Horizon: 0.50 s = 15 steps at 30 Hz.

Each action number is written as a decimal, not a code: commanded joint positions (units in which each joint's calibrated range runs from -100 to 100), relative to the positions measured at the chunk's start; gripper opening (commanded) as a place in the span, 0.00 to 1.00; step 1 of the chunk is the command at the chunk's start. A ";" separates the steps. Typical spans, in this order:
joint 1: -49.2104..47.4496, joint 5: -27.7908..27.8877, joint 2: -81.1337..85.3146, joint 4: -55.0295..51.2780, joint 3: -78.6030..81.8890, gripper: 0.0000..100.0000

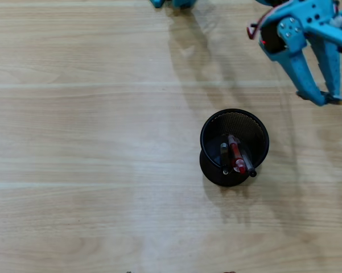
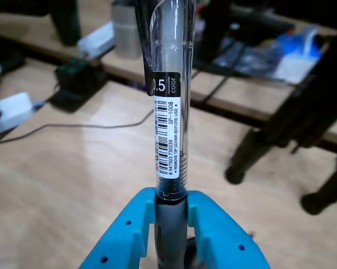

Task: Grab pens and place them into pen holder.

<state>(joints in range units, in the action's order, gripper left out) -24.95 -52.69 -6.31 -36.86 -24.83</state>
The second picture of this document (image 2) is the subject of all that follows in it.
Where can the blue plastic bag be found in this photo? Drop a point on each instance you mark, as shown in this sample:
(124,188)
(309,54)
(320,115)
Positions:
(294,47)

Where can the plain grey cardboard box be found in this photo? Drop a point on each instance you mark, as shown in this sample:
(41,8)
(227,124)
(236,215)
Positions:
(126,33)

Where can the white power adapter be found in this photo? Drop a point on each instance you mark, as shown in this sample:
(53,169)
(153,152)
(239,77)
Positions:
(11,109)

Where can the dark upright post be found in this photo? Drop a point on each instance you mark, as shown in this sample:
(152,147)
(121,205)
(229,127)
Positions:
(65,22)

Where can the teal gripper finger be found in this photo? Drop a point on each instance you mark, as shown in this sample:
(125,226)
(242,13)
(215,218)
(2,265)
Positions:
(123,238)
(227,241)

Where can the grey grip pen barcode label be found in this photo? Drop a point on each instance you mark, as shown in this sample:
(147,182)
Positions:
(171,140)

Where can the white power strip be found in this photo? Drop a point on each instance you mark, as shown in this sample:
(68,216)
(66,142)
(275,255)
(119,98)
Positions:
(96,39)

